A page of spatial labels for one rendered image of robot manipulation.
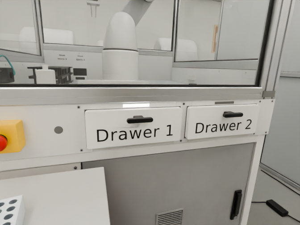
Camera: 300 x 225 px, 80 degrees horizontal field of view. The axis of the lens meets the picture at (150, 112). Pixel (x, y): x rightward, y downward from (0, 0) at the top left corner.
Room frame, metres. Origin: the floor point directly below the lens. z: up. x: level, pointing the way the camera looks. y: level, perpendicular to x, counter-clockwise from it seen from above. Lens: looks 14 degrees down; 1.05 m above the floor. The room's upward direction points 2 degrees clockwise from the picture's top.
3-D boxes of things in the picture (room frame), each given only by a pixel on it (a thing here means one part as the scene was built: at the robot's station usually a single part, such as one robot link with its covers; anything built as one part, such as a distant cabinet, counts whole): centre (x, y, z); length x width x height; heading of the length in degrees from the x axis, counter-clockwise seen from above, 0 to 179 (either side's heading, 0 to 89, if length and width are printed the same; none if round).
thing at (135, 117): (0.49, 0.03, 0.91); 0.07 x 0.04 x 0.01; 108
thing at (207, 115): (0.61, -0.26, 0.87); 0.29 x 0.02 x 0.11; 108
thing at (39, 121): (0.99, 0.15, 0.87); 1.02 x 0.95 x 0.14; 108
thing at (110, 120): (0.52, 0.04, 0.87); 0.29 x 0.02 x 0.11; 108
